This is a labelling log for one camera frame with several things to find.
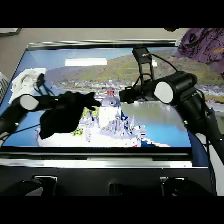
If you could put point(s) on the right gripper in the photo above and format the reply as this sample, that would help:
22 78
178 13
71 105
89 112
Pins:
128 94

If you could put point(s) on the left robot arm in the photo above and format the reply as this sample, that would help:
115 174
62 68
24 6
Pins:
28 102

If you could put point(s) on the white garment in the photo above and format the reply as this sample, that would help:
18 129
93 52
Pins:
25 80

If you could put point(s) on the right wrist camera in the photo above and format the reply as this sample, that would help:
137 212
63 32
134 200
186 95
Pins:
142 57

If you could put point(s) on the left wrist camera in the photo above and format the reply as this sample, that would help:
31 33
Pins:
40 80

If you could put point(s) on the black garment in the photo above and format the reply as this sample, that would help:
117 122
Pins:
65 115

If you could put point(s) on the silver frame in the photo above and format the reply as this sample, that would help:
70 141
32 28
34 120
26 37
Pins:
100 162

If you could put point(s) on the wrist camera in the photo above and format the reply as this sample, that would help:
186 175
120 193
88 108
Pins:
142 57
40 80

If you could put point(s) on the blue garment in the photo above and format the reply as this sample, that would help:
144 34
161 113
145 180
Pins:
199 151

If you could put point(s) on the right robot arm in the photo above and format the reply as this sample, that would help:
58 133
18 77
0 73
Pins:
181 88

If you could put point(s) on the purple patterned garment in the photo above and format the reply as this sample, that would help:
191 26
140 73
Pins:
203 45

